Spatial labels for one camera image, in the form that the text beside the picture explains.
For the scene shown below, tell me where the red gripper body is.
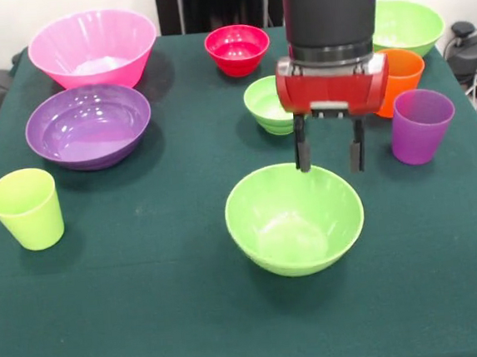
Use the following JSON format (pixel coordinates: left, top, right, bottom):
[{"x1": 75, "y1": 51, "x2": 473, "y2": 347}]
[{"x1": 273, "y1": 47, "x2": 395, "y2": 124}]

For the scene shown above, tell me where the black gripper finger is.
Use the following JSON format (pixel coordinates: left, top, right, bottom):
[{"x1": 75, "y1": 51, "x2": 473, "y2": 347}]
[
  {"x1": 290, "y1": 113, "x2": 314, "y2": 174},
  {"x1": 345, "y1": 116, "x2": 368, "y2": 174}
]

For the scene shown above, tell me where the small green plastic bowl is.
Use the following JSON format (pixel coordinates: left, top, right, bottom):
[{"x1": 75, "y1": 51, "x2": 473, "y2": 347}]
[{"x1": 241, "y1": 74, "x2": 298, "y2": 139}]

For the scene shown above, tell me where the medium green plastic bowl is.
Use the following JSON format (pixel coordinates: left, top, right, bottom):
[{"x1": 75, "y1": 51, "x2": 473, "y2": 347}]
[{"x1": 220, "y1": 156, "x2": 370, "y2": 284}]

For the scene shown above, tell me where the purple plastic bowl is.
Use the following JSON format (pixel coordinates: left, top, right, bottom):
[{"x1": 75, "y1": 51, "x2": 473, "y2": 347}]
[{"x1": 20, "y1": 78, "x2": 157, "y2": 176}]

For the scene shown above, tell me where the purple plastic cup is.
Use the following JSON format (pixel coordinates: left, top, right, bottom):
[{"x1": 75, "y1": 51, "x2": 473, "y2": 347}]
[{"x1": 386, "y1": 86, "x2": 460, "y2": 168}]

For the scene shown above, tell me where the orange plastic cup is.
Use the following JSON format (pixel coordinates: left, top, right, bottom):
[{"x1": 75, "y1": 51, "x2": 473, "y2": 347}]
[{"x1": 369, "y1": 45, "x2": 430, "y2": 121}]

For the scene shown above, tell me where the small crimson plastic bowl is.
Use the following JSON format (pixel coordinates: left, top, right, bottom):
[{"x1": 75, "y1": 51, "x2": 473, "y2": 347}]
[{"x1": 202, "y1": 22, "x2": 274, "y2": 81}]

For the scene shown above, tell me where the large green plastic bowl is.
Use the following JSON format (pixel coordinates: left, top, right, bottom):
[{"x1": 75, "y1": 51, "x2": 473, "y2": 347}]
[{"x1": 369, "y1": 0, "x2": 449, "y2": 62}]

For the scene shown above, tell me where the dark green tablecloth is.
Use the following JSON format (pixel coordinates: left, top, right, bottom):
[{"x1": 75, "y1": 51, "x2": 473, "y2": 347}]
[{"x1": 0, "y1": 7, "x2": 477, "y2": 357}]

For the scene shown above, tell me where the large pink plastic bowl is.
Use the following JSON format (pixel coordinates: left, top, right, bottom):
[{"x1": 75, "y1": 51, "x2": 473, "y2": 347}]
[{"x1": 24, "y1": 4, "x2": 163, "y2": 99}]

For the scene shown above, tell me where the lime green plastic cup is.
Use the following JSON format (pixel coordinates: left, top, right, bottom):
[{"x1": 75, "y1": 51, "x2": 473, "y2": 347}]
[{"x1": 0, "y1": 165, "x2": 67, "y2": 255}]

